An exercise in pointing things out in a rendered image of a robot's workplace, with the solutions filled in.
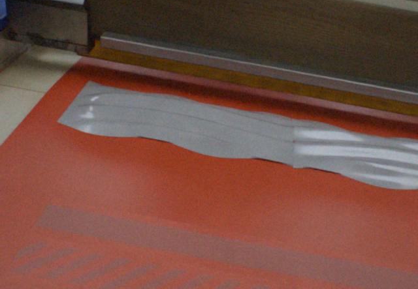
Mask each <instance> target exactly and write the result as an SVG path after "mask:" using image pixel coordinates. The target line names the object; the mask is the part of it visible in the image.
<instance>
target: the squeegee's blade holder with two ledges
mask: <svg viewBox="0 0 418 289"><path fill-rule="evenodd" d="M100 47H102V48H107V49H111V50H118V51H123V52H130V53H137V54H141V55H148V56H152V57H160V58H164V59H171V60H172V61H179V62H183V63H190V64H194V65H202V66H206V67H214V68H220V69H225V70H232V71H236V72H243V73H248V74H251V75H256V76H262V77H267V78H274V79H278V80H285V81H290V82H297V83H301V84H308V85H316V86H319V87H323V88H327V89H334V90H339V91H346V92H350V93H357V94H361V95H368V96H373V97H379V98H385V99H387V100H394V101H398V102H406V103H410V104H416V105H418V87H411V86H406V85H399V84H395V83H392V82H385V81H380V80H373V79H369V78H361V77H357V76H350V75H347V74H339V73H335V72H331V71H327V70H320V69H316V68H308V67H302V66H297V65H290V64H285V63H278V62H274V61H267V60H263V59H259V58H255V57H248V56H243V55H236V54H231V53H225V52H217V51H213V50H205V49H202V48H194V47H190V46H186V45H183V44H175V43H171V42H163V41H159V40H152V39H148V38H140V37H133V36H129V35H123V34H117V33H111V32H106V31H105V32H104V33H103V34H102V35H101V37H100Z"/></svg>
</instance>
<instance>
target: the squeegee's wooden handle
mask: <svg viewBox="0 0 418 289"><path fill-rule="evenodd" d="M88 2H89V4H90V6H91V39H95V40H100V37H101V35H102V34H103V33H104V32H105V31H106V32H111V33H117V34H123V35H129V36H133V37H140V38H148V39H152V40H159V41H163V42H171V43H175V44H183V45H186V46H190V47H194V48H202V49H205V50H213V51H217V52H225V53H231V54H236V55H243V56H248V57H255V58H259V59H263V60H267V61H274V62H278V63H285V64H290V65H297V66H302V67H308V68H316V69H320V70H327V71H331V72H335V73H339V74H347V75H350V76H357V77H361V78H369V79H373V80H380V81H385V82H392V83H395V84H399V85H406V86H411V87H418V2H414V1H406V0H88Z"/></svg>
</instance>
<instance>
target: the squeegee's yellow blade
mask: <svg viewBox="0 0 418 289"><path fill-rule="evenodd" d="M94 50H101V51H105V52H112V53H119V54H124V55H131V56H135V57H143V58H146V59H150V60H154V61H161V62H166V63H173V64H177V65H185V66H189V67H195V68H203V69H207V70H214V71H219V72H226V73H230V74H234V75H237V76H245V77H249V78H257V79H261V80H268V81H272V82H279V83H284V84H291V85H298V86H302V87H305V88H310V89H317V90H321V91H328V92H333V93H339V94H343V95H351V96H355V97H362V98H367V99H373V100H376V101H382V102H388V103H393V104H399V105H404V106H411V107H415V108H418V105H416V104H410V103H406V102H398V101H394V100H387V99H385V98H379V97H373V96H368V95H361V94H357V93H350V92H346V91H339V90H334V89H327V88H323V87H319V86H316V85H308V84H301V83H297V82H290V81H285V80H278V79H274V78H267V77H262V76H256V75H251V74H248V73H243V72H236V71H232V70H225V69H220V68H214V67H206V66H202V65H194V64H190V63H183V62H179V61H172V60H171V59H164V58H160V57H152V56H148V55H141V54H137V53H130V52H123V51H118V50H111V49H107V48H102V47H100V40H95V47H94Z"/></svg>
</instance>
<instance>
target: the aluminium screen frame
mask: <svg viewBox="0 0 418 289"><path fill-rule="evenodd" d="M8 32H9V31H8V26H6V27H4V28H3V29H2V30H0V73H1V72H3V71H4V70H5V69H6V68H7V67H8V66H9V65H10V64H11V63H13V62H14V61H15V60H17V59H18V58H19V57H21V56H22V55H23V54H24V53H25V52H26V51H27V50H28V49H30V47H32V46H33V44H26V43H22V42H15V41H11V40H9V36H8Z"/></svg>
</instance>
